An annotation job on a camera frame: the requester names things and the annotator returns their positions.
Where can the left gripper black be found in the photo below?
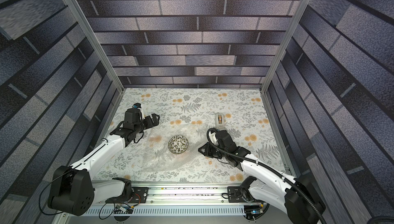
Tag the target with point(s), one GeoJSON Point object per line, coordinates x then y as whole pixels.
{"type": "Point", "coordinates": [151, 124]}

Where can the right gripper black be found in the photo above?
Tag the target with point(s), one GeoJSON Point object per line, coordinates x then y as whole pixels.
{"type": "Point", "coordinates": [210, 150]}

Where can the clear bubble wrap sheet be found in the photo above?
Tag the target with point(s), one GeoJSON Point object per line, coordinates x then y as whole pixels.
{"type": "Point", "coordinates": [172, 155]}

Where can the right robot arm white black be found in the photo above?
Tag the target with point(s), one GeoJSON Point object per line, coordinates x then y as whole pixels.
{"type": "Point", "coordinates": [295, 196]}

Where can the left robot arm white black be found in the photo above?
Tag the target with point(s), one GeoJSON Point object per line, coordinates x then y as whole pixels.
{"type": "Point", "coordinates": [72, 190]}

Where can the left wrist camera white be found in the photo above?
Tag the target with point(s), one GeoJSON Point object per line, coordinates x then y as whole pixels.
{"type": "Point", "coordinates": [139, 106]}

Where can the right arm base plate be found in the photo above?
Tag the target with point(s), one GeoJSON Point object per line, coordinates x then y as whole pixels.
{"type": "Point", "coordinates": [237, 194]}

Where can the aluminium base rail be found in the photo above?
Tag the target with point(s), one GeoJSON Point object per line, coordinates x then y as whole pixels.
{"type": "Point", "coordinates": [190, 192]}

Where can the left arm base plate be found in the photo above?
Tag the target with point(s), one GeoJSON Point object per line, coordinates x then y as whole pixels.
{"type": "Point", "coordinates": [134, 196]}

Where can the right circuit board with wires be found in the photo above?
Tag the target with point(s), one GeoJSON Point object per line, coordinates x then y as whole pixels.
{"type": "Point", "coordinates": [252, 213]}

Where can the circuit board with wires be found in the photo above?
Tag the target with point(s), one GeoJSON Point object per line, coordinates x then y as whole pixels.
{"type": "Point", "coordinates": [122, 208]}
{"type": "Point", "coordinates": [252, 213]}

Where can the left circuit board with wires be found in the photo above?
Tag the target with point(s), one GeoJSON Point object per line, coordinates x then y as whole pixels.
{"type": "Point", "coordinates": [122, 208]}

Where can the left aluminium frame post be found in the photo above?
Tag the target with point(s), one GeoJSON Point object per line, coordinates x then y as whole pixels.
{"type": "Point", "coordinates": [89, 33]}

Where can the aluminium frame post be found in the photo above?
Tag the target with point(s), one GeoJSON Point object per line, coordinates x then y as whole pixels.
{"type": "Point", "coordinates": [89, 33]}
{"type": "Point", "coordinates": [284, 44]}

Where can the right aluminium frame post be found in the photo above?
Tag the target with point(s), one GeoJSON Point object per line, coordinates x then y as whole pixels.
{"type": "Point", "coordinates": [284, 44]}

